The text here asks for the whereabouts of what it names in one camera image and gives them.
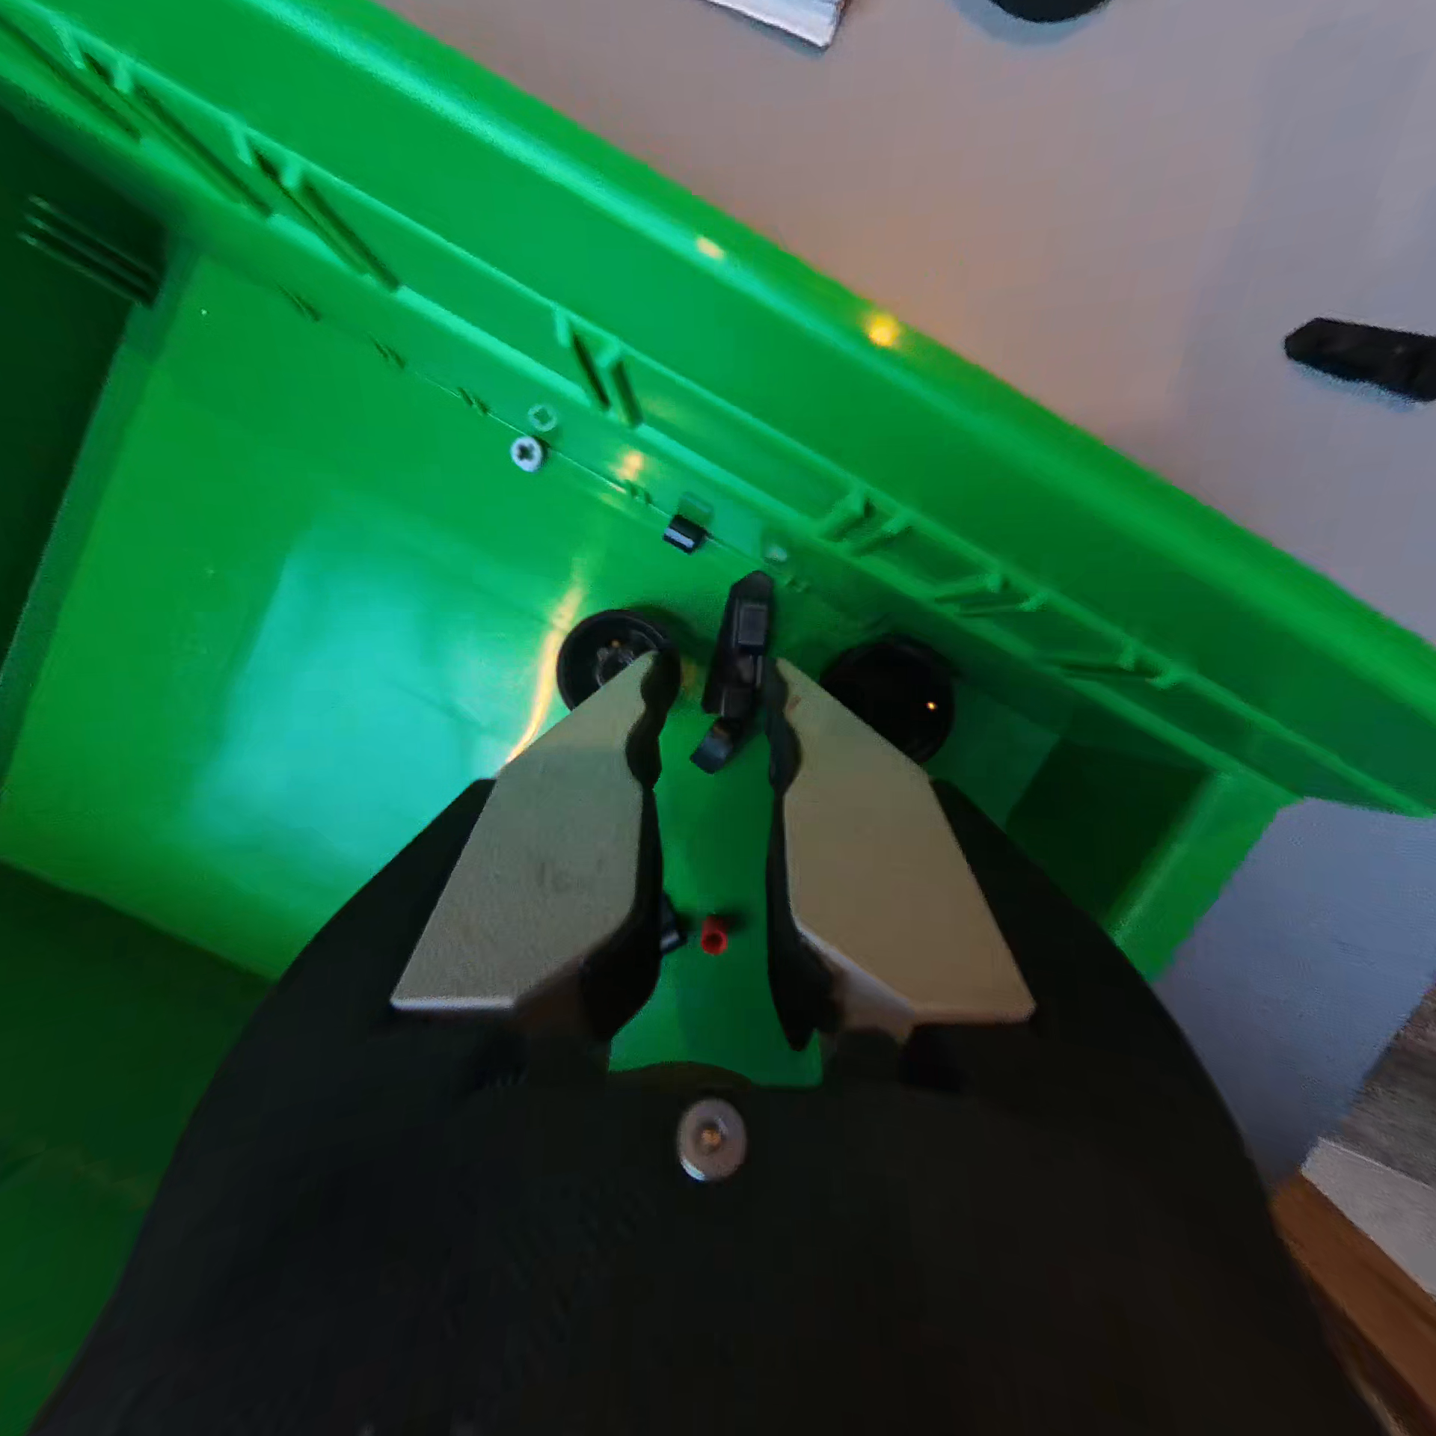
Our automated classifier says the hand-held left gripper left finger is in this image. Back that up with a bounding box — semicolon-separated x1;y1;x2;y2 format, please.
388;651;683;1043

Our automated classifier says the black brick piece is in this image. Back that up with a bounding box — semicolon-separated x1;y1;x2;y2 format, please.
1282;316;1436;403
687;569;777;778

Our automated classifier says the grey desk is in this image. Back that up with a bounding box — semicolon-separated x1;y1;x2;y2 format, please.
381;0;1436;1179

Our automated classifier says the black toy wheel rim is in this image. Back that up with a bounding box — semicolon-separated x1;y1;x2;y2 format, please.
817;634;957;766
555;609;682;711

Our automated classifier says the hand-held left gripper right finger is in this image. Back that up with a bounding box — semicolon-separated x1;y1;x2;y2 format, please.
765;658;1035;1053

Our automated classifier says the green plastic bin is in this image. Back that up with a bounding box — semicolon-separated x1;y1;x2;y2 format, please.
0;0;1436;1436

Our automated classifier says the building instruction booklet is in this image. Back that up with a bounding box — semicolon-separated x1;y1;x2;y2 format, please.
700;0;849;49

